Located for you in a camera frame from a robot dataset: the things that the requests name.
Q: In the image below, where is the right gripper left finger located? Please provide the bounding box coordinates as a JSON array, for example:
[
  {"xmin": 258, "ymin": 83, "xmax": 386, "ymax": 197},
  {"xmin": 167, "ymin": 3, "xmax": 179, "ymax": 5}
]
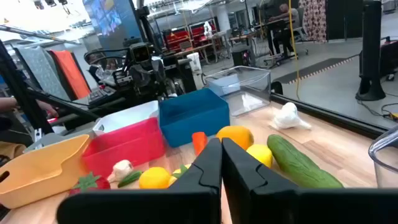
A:
[{"xmin": 56, "ymin": 138, "xmax": 223, "ymax": 224}]

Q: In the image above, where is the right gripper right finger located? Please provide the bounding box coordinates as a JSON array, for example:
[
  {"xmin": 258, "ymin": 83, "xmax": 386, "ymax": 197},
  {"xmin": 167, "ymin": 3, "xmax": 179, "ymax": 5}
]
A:
[{"xmin": 221, "ymin": 138, "xmax": 398, "ymax": 224}]

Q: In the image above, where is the yellow lemon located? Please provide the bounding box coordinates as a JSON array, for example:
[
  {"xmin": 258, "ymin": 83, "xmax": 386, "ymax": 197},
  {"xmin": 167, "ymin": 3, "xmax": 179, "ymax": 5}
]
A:
[{"xmin": 246, "ymin": 144, "xmax": 274, "ymax": 169}]

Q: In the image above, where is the green cucumber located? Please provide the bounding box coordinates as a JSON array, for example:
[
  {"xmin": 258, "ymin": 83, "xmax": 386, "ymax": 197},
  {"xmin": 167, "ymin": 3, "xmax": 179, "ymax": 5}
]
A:
[{"xmin": 266, "ymin": 134, "xmax": 345, "ymax": 189}]

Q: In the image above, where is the orange carrot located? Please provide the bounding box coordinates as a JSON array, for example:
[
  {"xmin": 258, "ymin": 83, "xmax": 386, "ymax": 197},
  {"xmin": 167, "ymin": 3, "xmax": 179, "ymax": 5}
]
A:
[{"xmin": 192, "ymin": 131, "xmax": 208, "ymax": 156}]

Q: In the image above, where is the green chili pepper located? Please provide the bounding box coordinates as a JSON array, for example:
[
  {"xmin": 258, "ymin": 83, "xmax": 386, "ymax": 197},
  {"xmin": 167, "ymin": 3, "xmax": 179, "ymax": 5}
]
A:
[{"xmin": 117, "ymin": 170, "xmax": 144, "ymax": 189}]

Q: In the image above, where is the orange fruit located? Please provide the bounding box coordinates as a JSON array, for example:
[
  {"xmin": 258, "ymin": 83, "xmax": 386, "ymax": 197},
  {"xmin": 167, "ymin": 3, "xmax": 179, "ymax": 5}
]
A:
[{"xmin": 215, "ymin": 125, "xmax": 255, "ymax": 151}]

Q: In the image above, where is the small white garlic bulb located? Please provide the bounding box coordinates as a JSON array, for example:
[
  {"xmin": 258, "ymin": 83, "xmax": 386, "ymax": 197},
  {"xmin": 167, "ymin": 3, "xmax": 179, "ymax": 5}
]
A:
[{"xmin": 107, "ymin": 159, "xmax": 134, "ymax": 183}]

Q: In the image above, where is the large white garlic bulb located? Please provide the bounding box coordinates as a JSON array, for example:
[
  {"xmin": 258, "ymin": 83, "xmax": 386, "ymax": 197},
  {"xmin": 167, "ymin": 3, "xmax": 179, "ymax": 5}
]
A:
[{"xmin": 269, "ymin": 101, "xmax": 312, "ymax": 131}]

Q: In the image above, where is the red tomato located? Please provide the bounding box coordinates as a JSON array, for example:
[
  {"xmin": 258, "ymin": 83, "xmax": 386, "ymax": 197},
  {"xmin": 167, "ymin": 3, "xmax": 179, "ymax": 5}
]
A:
[{"xmin": 68, "ymin": 172, "xmax": 111, "ymax": 196}]

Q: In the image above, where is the white plastic bin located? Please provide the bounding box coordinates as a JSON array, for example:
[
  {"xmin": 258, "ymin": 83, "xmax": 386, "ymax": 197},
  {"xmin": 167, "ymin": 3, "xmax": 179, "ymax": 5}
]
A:
[{"xmin": 92, "ymin": 100, "xmax": 160, "ymax": 135}]

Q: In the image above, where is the black backlit keyboard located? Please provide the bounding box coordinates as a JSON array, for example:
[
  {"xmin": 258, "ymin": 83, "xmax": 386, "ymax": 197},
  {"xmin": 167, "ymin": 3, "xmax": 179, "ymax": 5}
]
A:
[{"xmin": 88, "ymin": 86, "xmax": 118, "ymax": 104}]

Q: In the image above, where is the blue plastic bin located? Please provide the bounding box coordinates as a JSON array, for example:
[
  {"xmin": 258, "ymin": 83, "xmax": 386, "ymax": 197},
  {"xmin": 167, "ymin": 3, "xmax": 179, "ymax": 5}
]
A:
[{"xmin": 158, "ymin": 88, "xmax": 231, "ymax": 149}]

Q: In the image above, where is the large blue display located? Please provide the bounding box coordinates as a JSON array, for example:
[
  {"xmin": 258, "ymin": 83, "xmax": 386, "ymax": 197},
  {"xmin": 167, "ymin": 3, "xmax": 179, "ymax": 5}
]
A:
[{"xmin": 82, "ymin": 0, "xmax": 142, "ymax": 47}]

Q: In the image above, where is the orange cloth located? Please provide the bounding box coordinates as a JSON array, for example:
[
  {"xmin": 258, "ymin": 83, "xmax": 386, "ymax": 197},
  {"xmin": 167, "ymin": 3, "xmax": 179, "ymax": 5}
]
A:
[{"xmin": 49, "ymin": 49, "xmax": 91, "ymax": 100}]

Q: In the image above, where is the red plastic bin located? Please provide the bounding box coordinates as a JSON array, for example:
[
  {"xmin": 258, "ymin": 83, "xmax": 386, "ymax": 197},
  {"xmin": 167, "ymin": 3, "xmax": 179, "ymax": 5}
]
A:
[{"xmin": 81, "ymin": 117, "xmax": 166, "ymax": 179}]

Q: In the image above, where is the clear plastic bin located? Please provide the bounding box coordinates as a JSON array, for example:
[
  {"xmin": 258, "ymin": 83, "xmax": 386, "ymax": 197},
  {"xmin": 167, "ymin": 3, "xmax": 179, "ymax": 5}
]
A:
[
  {"xmin": 368, "ymin": 124, "xmax": 398, "ymax": 189},
  {"xmin": 203, "ymin": 65, "xmax": 272, "ymax": 118}
]

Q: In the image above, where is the grey patterned cloth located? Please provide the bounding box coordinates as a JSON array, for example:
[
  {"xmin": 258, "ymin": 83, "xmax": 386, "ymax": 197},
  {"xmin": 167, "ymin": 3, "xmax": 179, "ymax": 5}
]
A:
[{"xmin": 14, "ymin": 45, "xmax": 71, "ymax": 101}]

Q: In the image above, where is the grey plastic bin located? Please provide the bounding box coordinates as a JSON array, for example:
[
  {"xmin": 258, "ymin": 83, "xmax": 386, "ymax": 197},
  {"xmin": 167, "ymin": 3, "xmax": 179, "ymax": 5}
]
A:
[{"xmin": 25, "ymin": 129, "xmax": 94, "ymax": 152}]

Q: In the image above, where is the yellow plastic bin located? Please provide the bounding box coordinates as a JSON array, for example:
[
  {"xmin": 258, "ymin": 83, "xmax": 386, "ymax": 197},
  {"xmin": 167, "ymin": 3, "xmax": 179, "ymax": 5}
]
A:
[{"xmin": 0, "ymin": 134, "xmax": 91, "ymax": 210}]

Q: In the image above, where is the person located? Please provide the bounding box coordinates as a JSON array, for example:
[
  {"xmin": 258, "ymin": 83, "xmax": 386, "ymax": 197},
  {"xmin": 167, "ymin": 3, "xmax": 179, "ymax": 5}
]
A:
[{"xmin": 266, "ymin": 2, "xmax": 301, "ymax": 60}]

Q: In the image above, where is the red patterned curtain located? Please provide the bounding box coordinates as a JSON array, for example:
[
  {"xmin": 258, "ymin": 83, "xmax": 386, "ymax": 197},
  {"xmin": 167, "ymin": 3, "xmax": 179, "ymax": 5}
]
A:
[{"xmin": 298, "ymin": 0, "xmax": 327, "ymax": 44}]

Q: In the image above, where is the black pole stand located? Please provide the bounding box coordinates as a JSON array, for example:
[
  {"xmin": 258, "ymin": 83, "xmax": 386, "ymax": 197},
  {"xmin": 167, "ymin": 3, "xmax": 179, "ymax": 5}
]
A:
[{"xmin": 355, "ymin": 0, "xmax": 387, "ymax": 101}]

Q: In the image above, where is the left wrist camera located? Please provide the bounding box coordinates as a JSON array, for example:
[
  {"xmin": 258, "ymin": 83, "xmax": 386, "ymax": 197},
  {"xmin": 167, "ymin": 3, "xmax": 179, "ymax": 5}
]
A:
[{"xmin": 129, "ymin": 42, "xmax": 154, "ymax": 65}]

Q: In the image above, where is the yellow extension cable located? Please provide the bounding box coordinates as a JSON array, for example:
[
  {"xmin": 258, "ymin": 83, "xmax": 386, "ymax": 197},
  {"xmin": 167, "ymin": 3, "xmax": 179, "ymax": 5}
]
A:
[{"xmin": 288, "ymin": 0, "xmax": 301, "ymax": 100}]

